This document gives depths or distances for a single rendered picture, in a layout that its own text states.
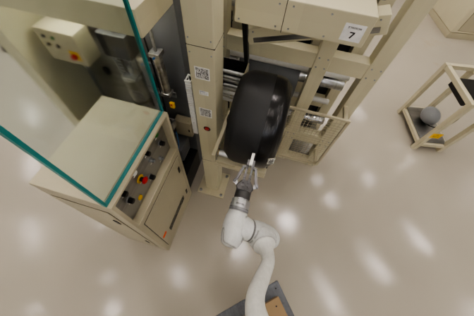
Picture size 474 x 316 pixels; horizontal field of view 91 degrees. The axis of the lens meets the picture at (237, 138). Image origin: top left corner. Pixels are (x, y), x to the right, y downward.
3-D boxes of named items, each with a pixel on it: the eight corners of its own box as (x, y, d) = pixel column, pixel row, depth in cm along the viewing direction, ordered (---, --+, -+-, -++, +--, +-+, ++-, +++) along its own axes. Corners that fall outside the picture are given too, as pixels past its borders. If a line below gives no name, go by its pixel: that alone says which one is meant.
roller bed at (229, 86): (216, 99, 182) (216, 70, 157) (222, 87, 190) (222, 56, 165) (240, 106, 180) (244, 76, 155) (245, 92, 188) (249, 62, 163)
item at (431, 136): (411, 149, 277) (472, 104, 210) (396, 111, 310) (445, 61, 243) (440, 152, 277) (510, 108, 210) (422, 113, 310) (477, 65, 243)
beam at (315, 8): (233, 22, 112) (235, -11, 99) (246, -2, 126) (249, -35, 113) (361, 49, 106) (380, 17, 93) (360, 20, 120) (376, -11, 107)
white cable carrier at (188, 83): (193, 132, 158) (183, 80, 118) (195, 127, 160) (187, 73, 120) (199, 134, 157) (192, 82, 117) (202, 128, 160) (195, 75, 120)
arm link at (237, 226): (223, 207, 109) (245, 216, 114) (213, 242, 103) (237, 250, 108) (234, 207, 100) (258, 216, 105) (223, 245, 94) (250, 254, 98)
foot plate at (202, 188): (197, 191, 233) (197, 190, 231) (206, 168, 248) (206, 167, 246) (222, 199, 231) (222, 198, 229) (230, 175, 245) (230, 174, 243)
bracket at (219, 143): (211, 161, 158) (211, 154, 150) (228, 118, 179) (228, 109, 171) (216, 163, 157) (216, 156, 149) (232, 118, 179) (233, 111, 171)
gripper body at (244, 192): (250, 200, 105) (255, 180, 109) (233, 195, 106) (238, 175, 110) (249, 203, 112) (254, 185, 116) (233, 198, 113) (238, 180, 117)
